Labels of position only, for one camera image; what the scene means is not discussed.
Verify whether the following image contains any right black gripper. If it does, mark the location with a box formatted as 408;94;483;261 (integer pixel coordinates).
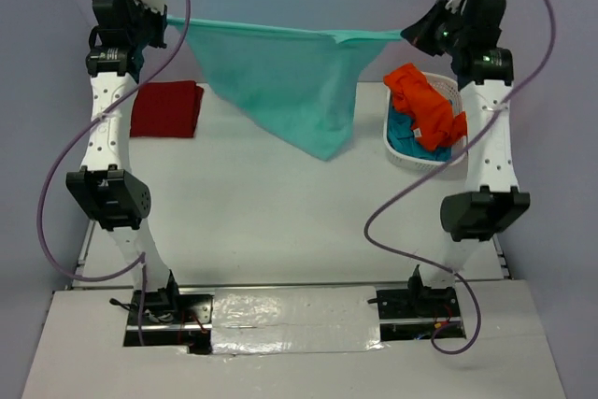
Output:
400;0;466;57

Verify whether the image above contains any orange t shirt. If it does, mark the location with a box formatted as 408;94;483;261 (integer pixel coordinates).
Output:
383;64;467;151

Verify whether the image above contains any dark red t shirt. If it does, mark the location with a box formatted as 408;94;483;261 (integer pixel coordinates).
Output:
130;80;205;139

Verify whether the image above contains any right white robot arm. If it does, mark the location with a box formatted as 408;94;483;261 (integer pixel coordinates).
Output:
402;0;531;316

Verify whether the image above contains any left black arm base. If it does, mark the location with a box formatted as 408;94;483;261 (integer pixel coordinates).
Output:
109;280;214;355

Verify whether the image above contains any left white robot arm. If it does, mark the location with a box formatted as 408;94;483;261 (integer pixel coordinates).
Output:
65;0;183;323

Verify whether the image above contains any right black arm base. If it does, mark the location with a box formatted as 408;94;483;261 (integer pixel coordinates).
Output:
367;265;465;342

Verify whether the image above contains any white laundry basket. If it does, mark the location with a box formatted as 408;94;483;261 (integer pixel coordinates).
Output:
382;64;467;171

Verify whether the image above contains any dark teal t shirt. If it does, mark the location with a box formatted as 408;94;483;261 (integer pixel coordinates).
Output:
386;108;451;162

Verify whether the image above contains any shiny taped white panel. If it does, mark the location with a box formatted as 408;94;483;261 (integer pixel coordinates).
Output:
211;286;383;355

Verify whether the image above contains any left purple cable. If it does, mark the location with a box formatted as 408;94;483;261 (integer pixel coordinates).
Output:
36;0;192;347

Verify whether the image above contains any purple cable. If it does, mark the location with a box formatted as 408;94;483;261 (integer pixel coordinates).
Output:
363;0;557;355
36;0;192;347

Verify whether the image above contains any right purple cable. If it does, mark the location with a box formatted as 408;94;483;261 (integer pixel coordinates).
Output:
363;0;557;355

